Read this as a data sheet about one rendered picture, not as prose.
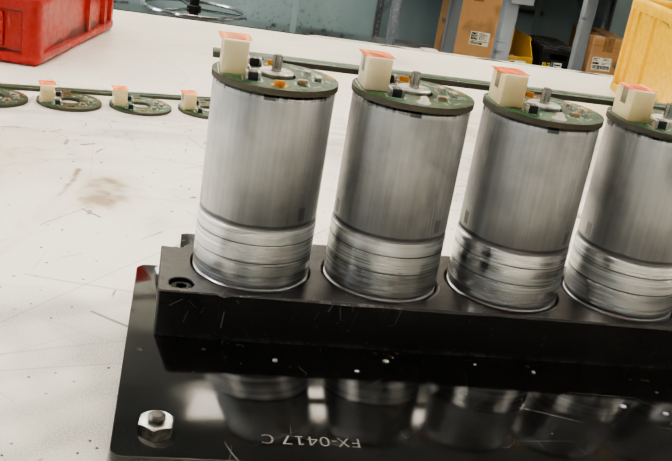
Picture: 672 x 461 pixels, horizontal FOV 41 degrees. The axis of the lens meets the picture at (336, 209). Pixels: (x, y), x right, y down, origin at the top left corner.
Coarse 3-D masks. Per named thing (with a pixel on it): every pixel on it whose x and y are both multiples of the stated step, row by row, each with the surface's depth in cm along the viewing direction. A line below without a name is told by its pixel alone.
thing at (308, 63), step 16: (304, 64) 19; (320, 64) 19; (336, 64) 20; (352, 64) 20; (432, 80) 20; (448, 80) 20; (464, 80) 20; (480, 80) 21; (560, 96) 20; (576, 96) 21; (592, 96) 21; (608, 96) 21
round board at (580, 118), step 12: (540, 96) 20; (492, 108) 18; (504, 108) 18; (516, 108) 18; (528, 108) 18; (540, 108) 18; (564, 108) 19; (576, 108) 19; (588, 108) 19; (528, 120) 18; (540, 120) 18; (552, 120) 18; (576, 120) 18; (588, 120) 18; (600, 120) 18
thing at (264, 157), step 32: (224, 96) 17; (256, 96) 17; (224, 128) 17; (256, 128) 17; (288, 128) 17; (320, 128) 18; (224, 160) 17; (256, 160) 17; (288, 160) 17; (320, 160) 18; (224, 192) 18; (256, 192) 17; (288, 192) 18; (224, 224) 18; (256, 224) 18; (288, 224) 18; (224, 256) 18; (256, 256) 18; (288, 256) 18; (256, 288) 18; (288, 288) 18
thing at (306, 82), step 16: (256, 64) 18; (288, 64) 19; (224, 80) 17; (240, 80) 17; (256, 80) 17; (272, 80) 17; (288, 80) 18; (304, 80) 17; (320, 80) 18; (336, 80) 18; (288, 96) 17; (304, 96) 17; (320, 96) 17
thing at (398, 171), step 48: (384, 144) 18; (432, 144) 18; (336, 192) 19; (384, 192) 18; (432, 192) 18; (336, 240) 19; (384, 240) 18; (432, 240) 19; (384, 288) 19; (432, 288) 19
